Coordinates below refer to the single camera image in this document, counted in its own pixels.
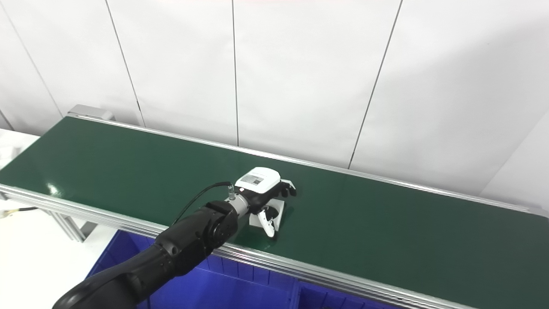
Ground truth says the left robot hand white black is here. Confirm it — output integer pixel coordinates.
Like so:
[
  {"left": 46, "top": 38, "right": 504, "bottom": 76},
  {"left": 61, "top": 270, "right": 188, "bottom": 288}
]
[{"left": 235, "top": 167, "right": 297, "bottom": 238}]

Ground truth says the yellow black floor cable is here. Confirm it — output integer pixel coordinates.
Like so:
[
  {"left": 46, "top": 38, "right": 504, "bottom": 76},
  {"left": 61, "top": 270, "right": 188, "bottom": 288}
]
[{"left": 0, "top": 207, "right": 38, "bottom": 219}]

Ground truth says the white square part round hole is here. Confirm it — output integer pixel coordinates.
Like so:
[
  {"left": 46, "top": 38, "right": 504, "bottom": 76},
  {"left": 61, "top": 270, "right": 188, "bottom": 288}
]
[{"left": 249, "top": 198, "right": 285, "bottom": 230}]

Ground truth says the grey conveyor end housing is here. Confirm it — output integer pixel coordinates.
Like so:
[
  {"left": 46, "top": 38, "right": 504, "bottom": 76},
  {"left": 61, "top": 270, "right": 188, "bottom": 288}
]
[{"left": 68, "top": 104, "right": 115, "bottom": 121}]

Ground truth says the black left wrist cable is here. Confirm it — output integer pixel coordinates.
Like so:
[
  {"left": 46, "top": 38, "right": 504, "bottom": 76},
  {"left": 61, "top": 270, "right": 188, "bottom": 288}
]
[{"left": 172, "top": 182, "right": 235, "bottom": 228}]

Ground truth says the blue plastic bin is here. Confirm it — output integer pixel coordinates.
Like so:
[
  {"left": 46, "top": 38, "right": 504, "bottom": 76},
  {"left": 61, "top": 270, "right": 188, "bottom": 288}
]
[
  {"left": 86, "top": 230, "right": 301, "bottom": 309},
  {"left": 296, "top": 281, "right": 399, "bottom": 309}
]

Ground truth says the aluminium conveyor leg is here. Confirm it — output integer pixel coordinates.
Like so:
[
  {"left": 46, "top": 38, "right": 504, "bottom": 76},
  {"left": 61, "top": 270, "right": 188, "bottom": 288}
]
[{"left": 43, "top": 209, "right": 97, "bottom": 243}]

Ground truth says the green conveyor belt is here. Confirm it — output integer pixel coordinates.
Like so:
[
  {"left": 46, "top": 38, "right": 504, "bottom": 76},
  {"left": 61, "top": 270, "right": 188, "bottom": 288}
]
[
  {"left": 0, "top": 117, "right": 549, "bottom": 309},
  {"left": 0, "top": 114, "right": 549, "bottom": 309}
]

